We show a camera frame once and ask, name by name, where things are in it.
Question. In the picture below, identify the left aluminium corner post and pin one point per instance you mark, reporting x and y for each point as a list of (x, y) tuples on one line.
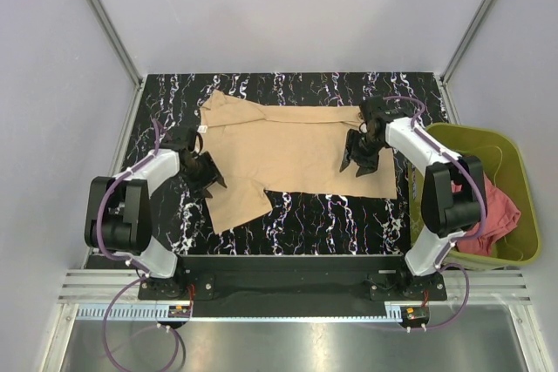
[(115, 41)]

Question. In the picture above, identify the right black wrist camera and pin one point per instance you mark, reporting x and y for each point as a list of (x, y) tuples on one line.
[(371, 106)]

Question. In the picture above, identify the olive green plastic bin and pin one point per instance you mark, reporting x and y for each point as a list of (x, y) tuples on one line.
[(503, 165)]

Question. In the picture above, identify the aluminium corner post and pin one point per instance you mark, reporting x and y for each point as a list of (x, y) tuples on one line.
[(115, 41), (479, 17)]

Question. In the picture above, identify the left small controller board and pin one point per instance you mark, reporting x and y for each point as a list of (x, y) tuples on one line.
[(180, 311)]

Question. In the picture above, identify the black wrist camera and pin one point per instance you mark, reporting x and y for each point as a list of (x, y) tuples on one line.
[(188, 138), (371, 106)]

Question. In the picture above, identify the small controller board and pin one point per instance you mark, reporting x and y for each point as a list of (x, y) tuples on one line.
[(180, 311), (415, 313)]

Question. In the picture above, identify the pink t shirt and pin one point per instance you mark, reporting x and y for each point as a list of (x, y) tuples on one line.
[(502, 218)]

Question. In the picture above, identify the beige t shirt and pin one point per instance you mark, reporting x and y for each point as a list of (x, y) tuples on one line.
[(286, 149)]

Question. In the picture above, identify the right aluminium corner post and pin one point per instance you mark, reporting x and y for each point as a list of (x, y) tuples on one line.
[(479, 17)]

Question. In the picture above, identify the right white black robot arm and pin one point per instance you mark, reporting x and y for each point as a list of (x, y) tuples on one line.
[(453, 194)]

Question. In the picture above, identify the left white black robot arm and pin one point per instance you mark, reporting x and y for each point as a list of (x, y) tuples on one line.
[(119, 215)]

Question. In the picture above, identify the right small controller board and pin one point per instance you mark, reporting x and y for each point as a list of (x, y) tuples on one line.
[(415, 313)]

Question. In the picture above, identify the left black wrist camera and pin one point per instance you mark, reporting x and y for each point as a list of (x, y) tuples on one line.
[(188, 138)]

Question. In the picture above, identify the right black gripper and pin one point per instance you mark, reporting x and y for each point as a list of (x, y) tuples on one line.
[(366, 167)]

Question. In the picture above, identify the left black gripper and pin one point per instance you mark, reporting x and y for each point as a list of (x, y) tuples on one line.
[(211, 174)]

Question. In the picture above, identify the aluminium frame rail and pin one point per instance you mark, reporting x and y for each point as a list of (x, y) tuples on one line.
[(93, 289)]

